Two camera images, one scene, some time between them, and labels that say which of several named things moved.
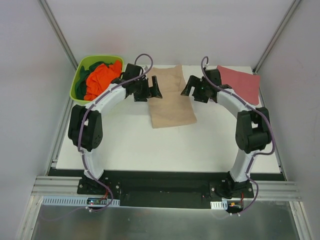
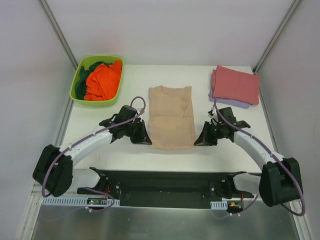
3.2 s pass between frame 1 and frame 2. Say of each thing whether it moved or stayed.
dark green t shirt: stayed
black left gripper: moved
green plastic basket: stayed
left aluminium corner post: stayed
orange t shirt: stayed
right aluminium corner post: stayed
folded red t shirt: stayed
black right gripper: moved
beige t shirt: moved
